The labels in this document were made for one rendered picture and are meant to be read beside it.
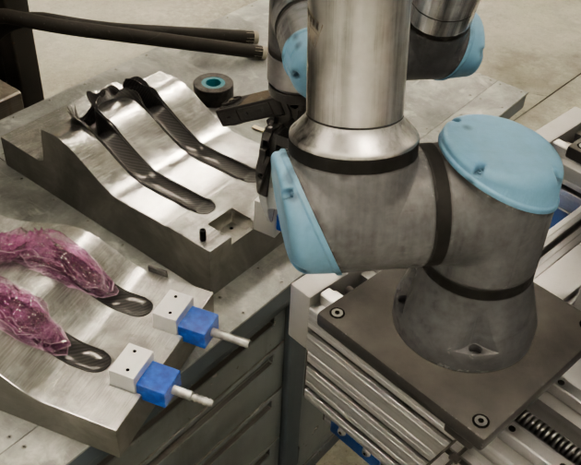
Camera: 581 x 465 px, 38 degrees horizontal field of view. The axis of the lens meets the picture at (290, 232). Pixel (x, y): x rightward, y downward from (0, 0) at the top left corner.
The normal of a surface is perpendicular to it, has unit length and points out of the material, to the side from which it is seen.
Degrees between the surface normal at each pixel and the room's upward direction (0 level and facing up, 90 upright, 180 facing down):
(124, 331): 0
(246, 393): 90
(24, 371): 27
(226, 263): 90
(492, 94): 0
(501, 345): 72
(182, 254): 90
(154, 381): 0
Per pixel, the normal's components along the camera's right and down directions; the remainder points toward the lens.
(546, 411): -0.73, 0.42
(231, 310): 0.04, -0.77
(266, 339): 0.77, 0.43
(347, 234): 0.15, 0.40
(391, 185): 0.53, 0.40
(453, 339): -0.35, 0.33
